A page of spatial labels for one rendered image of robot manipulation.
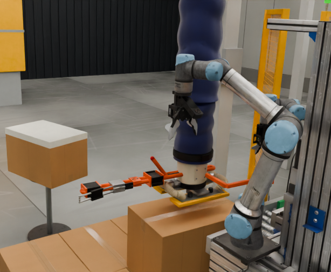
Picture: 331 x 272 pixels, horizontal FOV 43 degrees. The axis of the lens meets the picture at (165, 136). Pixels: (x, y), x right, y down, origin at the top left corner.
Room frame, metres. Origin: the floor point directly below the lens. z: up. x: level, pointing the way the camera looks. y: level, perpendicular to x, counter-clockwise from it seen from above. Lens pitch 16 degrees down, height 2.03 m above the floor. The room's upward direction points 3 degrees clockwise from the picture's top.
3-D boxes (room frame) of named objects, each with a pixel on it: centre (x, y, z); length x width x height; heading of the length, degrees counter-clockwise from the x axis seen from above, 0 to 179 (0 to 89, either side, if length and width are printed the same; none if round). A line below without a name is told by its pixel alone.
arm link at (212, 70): (1.71, -0.16, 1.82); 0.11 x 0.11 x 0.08; 64
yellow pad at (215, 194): (2.15, -0.21, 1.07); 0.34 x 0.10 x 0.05; 122
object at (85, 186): (1.92, 0.36, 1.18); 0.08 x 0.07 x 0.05; 122
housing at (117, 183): (1.99, 0.24, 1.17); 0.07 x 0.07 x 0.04; 32
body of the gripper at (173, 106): (1.74, -0.06, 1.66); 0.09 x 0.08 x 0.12; 38
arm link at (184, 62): (1.74, -0.07, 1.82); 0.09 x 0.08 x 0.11; 64
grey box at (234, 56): (3.61, -0.54, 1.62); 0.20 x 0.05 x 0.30; 125
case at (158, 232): (2.22, -0.16, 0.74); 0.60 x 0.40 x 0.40; 122
